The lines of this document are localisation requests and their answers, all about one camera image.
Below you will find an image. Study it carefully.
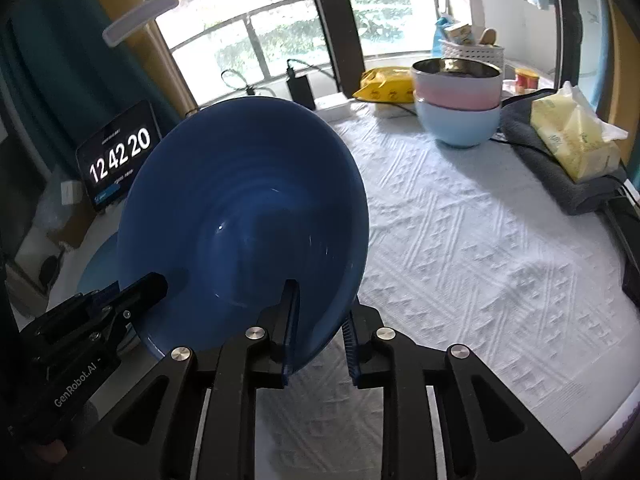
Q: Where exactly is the large dark blue bowl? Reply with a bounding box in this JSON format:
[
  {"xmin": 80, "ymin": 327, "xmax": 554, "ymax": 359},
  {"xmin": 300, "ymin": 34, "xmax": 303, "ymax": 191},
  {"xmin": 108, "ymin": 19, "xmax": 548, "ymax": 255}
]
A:
[{"xmin": 117, "ymin": 96, "xmax": 369, "ymax": 370}]

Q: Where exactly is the white bedspread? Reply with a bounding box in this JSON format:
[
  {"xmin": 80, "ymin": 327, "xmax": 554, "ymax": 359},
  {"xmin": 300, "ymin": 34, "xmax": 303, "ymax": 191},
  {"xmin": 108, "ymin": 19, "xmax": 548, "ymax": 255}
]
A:
[{"xmin": 256, "ymin": 104, "xmax": 639, "ymax": 479}]

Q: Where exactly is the tablet showing clock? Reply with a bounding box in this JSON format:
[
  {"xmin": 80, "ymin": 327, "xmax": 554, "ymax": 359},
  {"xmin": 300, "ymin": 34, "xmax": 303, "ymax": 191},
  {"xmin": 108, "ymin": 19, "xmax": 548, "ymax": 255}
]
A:
[{"xmin": 75, "ymin": 101, "xmax": 162, "ymax": 214}]

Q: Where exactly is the light blue bowl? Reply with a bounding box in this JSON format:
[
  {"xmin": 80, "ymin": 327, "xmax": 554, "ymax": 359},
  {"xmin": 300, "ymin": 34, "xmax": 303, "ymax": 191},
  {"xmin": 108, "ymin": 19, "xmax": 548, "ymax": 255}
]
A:
[{"xmin": 414, "ymin": 98, "xmax": 500, "ymax": 148}]

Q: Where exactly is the grey folded towel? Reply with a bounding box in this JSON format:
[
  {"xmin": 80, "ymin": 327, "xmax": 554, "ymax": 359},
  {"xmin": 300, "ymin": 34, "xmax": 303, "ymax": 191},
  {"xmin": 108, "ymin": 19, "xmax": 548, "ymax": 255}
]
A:
[{"xmin": 499, "ymin": 89, "xmax": 627, "ymax": 216}]

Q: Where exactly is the white power strip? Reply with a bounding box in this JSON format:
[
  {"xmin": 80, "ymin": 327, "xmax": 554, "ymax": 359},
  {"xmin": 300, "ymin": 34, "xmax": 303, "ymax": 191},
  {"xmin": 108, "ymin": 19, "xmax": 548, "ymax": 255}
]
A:
[{"xmin": 314, "ymin": 93, "xmax": 352, "ymax": 122}]

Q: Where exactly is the black charger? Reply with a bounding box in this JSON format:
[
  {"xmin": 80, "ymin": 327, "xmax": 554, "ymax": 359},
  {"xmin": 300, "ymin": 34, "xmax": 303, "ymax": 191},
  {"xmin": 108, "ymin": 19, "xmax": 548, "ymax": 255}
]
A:
[{"xmin": 286, "ymin": 70, "xmax": 317, "ymax": 110}]

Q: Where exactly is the yellow wipes pack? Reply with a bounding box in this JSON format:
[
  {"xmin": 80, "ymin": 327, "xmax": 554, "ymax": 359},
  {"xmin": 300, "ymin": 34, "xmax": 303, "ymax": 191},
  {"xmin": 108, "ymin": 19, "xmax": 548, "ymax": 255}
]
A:
[{"xmin": 354, "ymin": 66, "xmax": 414, "ymax": 104}]

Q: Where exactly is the pink bowl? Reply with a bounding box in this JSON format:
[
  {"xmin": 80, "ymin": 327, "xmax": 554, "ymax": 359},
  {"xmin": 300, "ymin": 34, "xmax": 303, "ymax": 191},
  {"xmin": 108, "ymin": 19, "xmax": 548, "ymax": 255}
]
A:
[{"xmin": 411, "ymin": 68, "xmax": 502, "ymax": 110}]

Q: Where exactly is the black laptop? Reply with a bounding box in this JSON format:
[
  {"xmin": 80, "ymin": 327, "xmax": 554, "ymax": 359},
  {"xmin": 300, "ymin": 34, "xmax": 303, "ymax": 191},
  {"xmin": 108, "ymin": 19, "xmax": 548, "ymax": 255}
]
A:
[{"xmin": 603, "ymin": 197, "xmax": 640, "ymax": 308}]

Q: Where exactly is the steel bowl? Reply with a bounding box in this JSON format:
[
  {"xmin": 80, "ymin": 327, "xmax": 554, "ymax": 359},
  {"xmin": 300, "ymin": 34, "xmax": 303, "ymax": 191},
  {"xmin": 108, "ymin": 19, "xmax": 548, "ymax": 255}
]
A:
[{"xmin": 412, "ymin": 58, "xmax": 502, "ymax": 78}]

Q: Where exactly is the yellow tissue pack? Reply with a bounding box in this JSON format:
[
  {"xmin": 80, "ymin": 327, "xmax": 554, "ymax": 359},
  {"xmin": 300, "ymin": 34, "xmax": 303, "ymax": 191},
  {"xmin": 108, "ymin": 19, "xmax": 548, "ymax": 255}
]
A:
[{"xmin": 530, "ymin": 81, "xmax": 628, "ymax": 183}]

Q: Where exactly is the white basket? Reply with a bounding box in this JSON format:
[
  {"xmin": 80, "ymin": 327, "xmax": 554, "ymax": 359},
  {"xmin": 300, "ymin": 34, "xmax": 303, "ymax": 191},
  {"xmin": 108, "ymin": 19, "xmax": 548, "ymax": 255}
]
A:
[{"xmin": 439, "ymin": 39, "xmax": 504, "ymax": 70}]

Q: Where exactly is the white desk lamp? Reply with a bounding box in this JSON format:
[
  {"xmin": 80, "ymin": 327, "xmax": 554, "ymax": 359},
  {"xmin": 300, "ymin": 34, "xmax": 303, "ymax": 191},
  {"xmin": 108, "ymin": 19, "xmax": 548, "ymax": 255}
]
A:
[{"xmin": 102, "ymin": 0, "xmax": 179, "ymax": 48}]

